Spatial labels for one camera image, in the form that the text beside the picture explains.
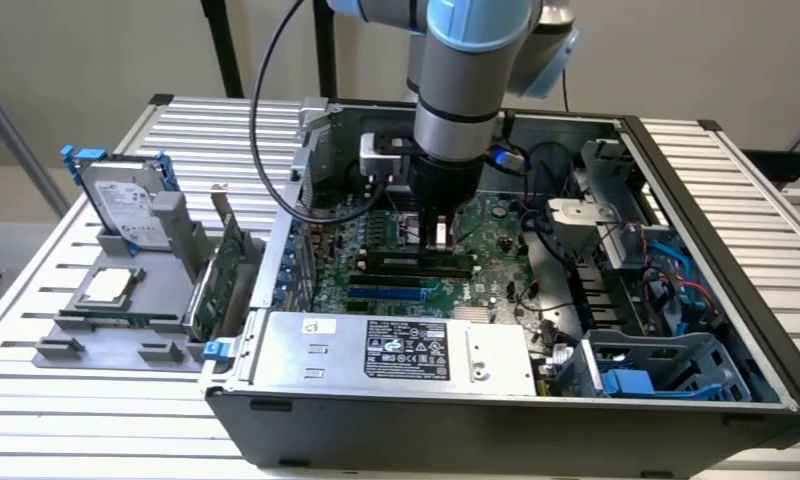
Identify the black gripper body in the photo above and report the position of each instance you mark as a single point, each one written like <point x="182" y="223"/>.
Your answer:
<point x="447" y="180"/>

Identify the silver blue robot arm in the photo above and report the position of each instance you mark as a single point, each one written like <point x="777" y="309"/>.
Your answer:
<point x="453" y="75"/>

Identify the green RAM stick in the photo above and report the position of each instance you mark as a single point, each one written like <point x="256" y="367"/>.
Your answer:
<point x="403" y="260"/>
<point x="120" y="316"/>

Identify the black RAM slot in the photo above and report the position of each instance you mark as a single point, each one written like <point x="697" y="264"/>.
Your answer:
<point x="440" y="273"/>

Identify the CPU socket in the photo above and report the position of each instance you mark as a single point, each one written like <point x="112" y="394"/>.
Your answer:
<point x="407" y="227"/>

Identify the round coin battery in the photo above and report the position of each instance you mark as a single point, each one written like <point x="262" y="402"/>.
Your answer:
<point x="500" y="210"/>

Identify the blue USB plug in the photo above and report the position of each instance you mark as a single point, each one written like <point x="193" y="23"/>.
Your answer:
<point x="507" y="159"/>

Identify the green motherboard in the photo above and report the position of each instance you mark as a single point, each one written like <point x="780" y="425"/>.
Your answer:
<point x="500" y="280"/>

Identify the blue expansion slot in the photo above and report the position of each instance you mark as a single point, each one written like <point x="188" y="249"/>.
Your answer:
<point x="382" y="293"/>

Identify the silver chipset heatsink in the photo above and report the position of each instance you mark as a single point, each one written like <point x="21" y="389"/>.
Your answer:
<point x="472" y="314"/>

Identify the grey metal disk bay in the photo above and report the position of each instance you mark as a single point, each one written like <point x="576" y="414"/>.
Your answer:
<point x="596" y="215"/>

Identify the silver power supply unit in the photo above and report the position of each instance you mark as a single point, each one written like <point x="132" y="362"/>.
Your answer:
<point x="333" y="360"/>

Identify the green graphics card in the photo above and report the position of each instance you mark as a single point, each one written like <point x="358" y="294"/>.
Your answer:
<point x="216" y="290"/>

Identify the blue case latch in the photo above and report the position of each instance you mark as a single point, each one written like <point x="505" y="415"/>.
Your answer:
<point x="216" y="350"/>

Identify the blue drive cage latch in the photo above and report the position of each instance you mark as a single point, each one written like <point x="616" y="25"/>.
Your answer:
<point x="627" y="384"/>

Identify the black open PC case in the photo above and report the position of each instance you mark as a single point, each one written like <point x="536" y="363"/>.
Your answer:
<point x="440" y="435"/>

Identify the grey parts rack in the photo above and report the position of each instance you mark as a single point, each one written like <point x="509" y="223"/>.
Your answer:
<point x="146" y="280"/>

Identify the silver CPU chip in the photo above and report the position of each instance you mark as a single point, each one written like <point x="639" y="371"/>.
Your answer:
<point x="109" y="285"/>

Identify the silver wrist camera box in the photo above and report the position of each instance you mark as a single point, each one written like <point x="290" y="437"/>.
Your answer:
<point x="376" y="161"/>

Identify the black frame pole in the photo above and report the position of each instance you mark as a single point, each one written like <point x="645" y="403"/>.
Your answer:
<point x="326" y="55"/>
<point x="226" y="50"/>

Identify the hard disk with blue bracket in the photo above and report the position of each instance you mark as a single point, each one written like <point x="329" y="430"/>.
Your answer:
<point x="122" y="200"/>

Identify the grey aluminium post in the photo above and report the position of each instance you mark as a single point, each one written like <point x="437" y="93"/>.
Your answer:
<point x="13" y="140"/>

